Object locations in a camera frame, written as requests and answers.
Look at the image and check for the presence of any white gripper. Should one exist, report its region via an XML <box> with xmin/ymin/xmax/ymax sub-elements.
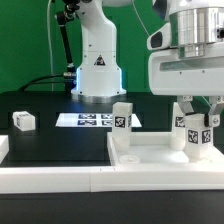
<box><xmin>147</xmin><ymin>23</ymin><xmax>224</xmax><ymax>127</ymax></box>

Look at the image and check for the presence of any white square tabletop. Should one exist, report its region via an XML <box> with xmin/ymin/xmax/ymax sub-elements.
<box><xmin>107</xmin><ymin>132</ymin><xmax>224</xmax><ymax>166</ymax></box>

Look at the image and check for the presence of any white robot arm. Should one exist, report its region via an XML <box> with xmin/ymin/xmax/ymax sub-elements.
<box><xmin>63</xmin><ymin>0</ymin><xmax>224</xmax><ymax>127</ymax></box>

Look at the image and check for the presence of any white sheet with AprilTags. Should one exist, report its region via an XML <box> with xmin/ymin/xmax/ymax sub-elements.
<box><xmin>55</xmin><ymin>112</ymin><xmax>143</xmax><ymax>129</ymax></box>

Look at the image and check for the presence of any white U-shaped fence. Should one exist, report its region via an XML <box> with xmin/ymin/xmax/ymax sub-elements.
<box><xmin>0</xmin><ymin>133</ymin><xmax>224</xmax><ymax>195</ymax></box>

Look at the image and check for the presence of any white thin cable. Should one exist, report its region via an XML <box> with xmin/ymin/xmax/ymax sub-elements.
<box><xmin>46</xmin><ymin>0</ymin><xmax>56</xmax><ymax>92</ymax></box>

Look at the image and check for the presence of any black cable bundle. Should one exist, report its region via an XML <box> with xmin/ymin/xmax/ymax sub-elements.
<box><xmin>18</xmin><ymin>73</ymin><xmax>77</xmax><ymax>93</ymax></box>

